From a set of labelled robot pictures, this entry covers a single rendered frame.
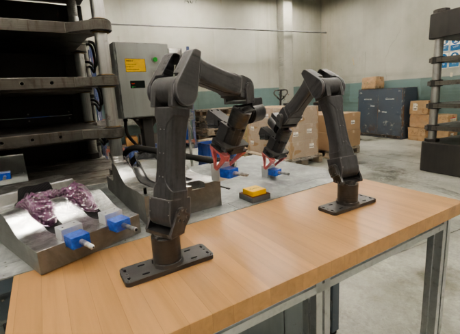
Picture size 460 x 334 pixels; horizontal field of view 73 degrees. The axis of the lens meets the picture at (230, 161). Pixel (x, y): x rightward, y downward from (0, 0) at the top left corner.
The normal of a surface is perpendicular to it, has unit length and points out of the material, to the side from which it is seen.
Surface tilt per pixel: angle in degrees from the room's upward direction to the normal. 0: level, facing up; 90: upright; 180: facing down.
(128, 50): 90
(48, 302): 0
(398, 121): 90
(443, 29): 90
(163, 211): 81
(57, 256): 90
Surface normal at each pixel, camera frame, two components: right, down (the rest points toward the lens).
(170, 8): 0.44, 0.17
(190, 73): 0.81, 0.07
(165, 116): -0.58, 0.04
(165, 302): -0.06, -0.98
